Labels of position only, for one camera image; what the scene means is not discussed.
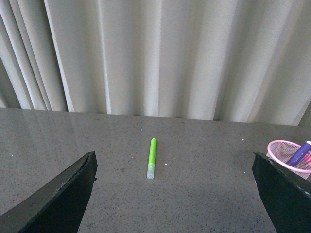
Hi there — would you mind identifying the purple highlighter pen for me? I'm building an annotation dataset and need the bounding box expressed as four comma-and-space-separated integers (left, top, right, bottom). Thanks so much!
286, 141, 311, 167

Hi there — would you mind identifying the green highlighter pen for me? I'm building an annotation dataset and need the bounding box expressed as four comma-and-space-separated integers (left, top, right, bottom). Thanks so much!
146, 138, 157, 179

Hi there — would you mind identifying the pink mesh cup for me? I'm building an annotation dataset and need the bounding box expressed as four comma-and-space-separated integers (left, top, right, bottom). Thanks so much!
266, 140, 311, 180

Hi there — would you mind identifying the white pleated curtain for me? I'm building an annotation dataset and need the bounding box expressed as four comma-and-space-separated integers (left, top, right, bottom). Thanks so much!
0, 0, 311, 126

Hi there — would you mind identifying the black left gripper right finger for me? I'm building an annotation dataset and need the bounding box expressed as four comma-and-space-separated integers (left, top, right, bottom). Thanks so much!
252, 152, 311, 233

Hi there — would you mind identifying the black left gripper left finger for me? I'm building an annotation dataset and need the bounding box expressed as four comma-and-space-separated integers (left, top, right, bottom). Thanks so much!
0, 151, 98, 233

